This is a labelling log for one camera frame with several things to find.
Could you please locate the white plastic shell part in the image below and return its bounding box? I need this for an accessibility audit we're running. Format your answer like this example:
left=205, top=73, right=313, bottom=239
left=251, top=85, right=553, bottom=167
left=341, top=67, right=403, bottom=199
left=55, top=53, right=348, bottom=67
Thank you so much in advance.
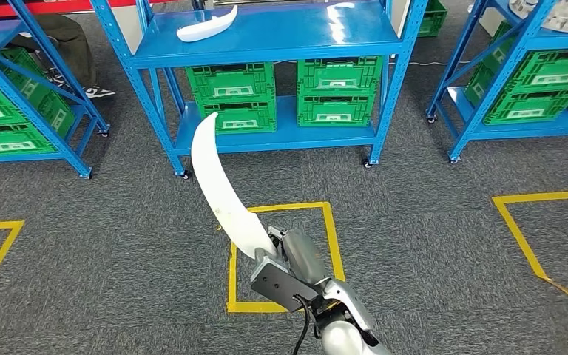
left=176, top=4, right=240, bottom=44
left=190, top=111, right=279, bottom=260

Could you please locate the blue metal shelf rack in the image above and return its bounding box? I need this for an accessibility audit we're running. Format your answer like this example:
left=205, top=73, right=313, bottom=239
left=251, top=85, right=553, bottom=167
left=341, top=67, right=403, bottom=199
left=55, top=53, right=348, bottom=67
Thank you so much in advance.
left=426, top=0, right=568, bottom=164
left=89, top=0, right=430, bottom=180
left=0, top=0, right=111, bottom=180

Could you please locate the person's black white shoe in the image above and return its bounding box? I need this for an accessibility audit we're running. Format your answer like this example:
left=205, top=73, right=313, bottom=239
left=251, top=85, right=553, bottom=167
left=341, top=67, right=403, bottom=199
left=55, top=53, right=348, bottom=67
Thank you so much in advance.
left=84, top=85, right=116, bottom=100

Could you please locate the white cabinet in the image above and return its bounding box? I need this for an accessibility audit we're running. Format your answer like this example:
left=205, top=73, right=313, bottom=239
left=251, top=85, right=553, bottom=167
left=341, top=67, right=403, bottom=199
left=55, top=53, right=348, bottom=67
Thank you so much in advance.
left=109, top=4, right=143, bottom=55

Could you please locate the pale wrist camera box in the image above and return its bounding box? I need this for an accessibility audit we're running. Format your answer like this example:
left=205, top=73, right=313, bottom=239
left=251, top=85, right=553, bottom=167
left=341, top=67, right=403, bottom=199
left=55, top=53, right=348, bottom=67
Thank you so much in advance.
left=254, top=247, right=291, bottom=274

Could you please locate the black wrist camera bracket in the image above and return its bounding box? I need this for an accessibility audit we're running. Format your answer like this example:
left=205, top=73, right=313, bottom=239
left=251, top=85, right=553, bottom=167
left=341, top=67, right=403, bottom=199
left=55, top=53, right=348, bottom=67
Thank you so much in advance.
left=249, top=262, right=322, bottom=314

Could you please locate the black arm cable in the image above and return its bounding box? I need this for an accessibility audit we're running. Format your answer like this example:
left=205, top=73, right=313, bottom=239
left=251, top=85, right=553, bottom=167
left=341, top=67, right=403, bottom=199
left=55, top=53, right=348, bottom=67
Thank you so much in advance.
left=291, top=294, right=314, bottom=355

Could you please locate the white floor cable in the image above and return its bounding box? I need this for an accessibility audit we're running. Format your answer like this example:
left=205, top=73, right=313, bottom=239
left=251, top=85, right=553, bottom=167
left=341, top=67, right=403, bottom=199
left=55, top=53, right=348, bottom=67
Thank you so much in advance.
left=387, top=58, right=471, bottom=68

